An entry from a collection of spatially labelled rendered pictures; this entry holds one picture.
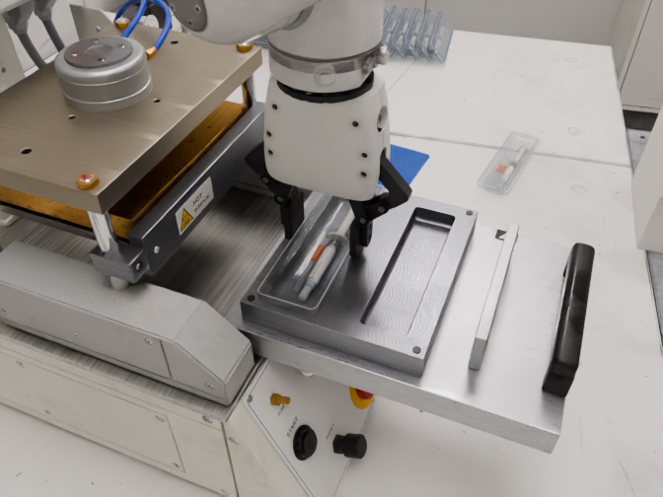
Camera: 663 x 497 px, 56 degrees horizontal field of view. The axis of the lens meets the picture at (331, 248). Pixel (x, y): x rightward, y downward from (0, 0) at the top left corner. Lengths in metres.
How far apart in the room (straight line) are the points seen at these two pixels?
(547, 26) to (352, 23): 2.68
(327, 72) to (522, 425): 0.30
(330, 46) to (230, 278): 0.30
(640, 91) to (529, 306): 2.25
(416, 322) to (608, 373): 0.39
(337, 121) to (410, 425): 0.40
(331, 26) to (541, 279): 0.32
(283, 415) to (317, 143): 0.27
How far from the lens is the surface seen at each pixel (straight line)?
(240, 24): 0.37
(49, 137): 0.58
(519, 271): 0.63
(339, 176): 0.51
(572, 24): 3.10
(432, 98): 1.34
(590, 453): 0.79
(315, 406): 0.66
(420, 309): 0.54
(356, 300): 0.54
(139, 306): 0.55
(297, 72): 0.45
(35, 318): 0.63
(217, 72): 0.63
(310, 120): 0.49
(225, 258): 0.68
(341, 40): 0.44
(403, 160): 1.14
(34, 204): 0.62
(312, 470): 0.66
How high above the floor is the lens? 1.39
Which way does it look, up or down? 43 degrees down
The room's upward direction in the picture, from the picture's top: straight up
